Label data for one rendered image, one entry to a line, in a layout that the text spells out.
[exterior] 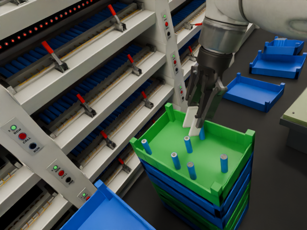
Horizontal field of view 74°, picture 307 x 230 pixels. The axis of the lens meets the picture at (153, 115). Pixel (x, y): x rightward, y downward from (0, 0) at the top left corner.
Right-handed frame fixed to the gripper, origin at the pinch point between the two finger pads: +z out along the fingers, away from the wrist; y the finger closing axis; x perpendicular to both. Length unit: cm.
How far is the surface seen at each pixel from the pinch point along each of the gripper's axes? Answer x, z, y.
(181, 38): -21, -9, 57
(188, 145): -0.4, 8.0, -1.0
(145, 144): 10.9, 11.5, 4.9
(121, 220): 20.8, 22.4, -11.0
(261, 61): -102, 9, 77
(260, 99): -76, 21, 43
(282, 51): -102, -3, 64
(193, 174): 2.1, 10.0, -9.6
